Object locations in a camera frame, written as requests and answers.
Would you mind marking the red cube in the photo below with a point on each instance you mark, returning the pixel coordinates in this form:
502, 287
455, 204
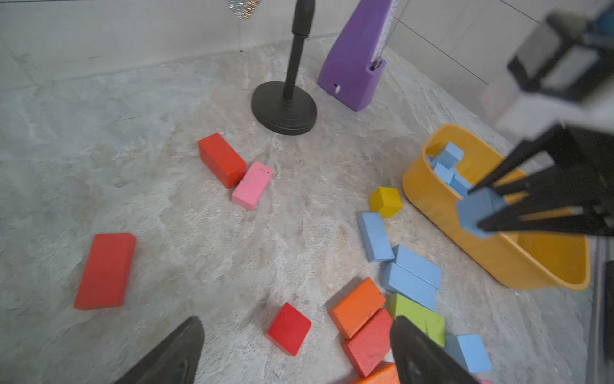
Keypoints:
289, 330

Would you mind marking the red block near back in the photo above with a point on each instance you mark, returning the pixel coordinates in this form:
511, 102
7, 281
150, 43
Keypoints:
224, 162

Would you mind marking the red block far left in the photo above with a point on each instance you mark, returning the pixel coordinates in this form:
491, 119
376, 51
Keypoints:
105, 279

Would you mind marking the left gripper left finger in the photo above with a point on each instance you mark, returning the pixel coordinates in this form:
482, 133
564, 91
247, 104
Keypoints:
174, 360

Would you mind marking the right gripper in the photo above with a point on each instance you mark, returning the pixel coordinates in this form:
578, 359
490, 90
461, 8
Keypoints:
578, 209

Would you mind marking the orange long block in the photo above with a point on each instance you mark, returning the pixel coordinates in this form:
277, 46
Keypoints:
386, 373

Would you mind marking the green long block centre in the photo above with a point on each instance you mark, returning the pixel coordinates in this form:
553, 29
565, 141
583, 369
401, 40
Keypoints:
429, 322

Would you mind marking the red long block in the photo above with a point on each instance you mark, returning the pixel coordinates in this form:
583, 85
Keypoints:
367, 349

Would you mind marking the orange short block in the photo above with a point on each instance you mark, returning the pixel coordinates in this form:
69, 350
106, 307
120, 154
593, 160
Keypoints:
357, 308

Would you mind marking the blue long block pair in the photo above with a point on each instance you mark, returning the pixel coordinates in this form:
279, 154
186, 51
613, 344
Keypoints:
414, 263
400, 281

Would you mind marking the blue long block diagonal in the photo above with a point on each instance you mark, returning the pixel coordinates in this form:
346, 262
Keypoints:
375, 237

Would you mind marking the blue cube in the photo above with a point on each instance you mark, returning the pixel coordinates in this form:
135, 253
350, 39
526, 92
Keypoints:
460, 185
445, 174
469, 352
476, 206

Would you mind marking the purple metronome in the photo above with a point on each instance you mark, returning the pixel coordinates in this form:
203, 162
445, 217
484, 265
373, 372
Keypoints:
354, 65

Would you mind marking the yellow cube right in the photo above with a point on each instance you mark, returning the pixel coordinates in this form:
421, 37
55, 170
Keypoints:
386, 201

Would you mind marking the yellow plastic tray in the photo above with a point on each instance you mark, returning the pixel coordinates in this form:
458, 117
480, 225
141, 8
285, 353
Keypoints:
522, 261

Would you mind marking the pink block near back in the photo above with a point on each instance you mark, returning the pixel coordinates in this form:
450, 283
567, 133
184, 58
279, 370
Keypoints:
251, 187

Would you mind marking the black microphone stand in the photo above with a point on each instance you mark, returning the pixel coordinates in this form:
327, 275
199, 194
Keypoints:
283, 107

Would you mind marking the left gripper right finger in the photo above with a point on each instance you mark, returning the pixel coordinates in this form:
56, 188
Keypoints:
420, 360

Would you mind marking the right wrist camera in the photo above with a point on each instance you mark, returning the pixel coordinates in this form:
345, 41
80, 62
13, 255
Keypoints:
561, 73

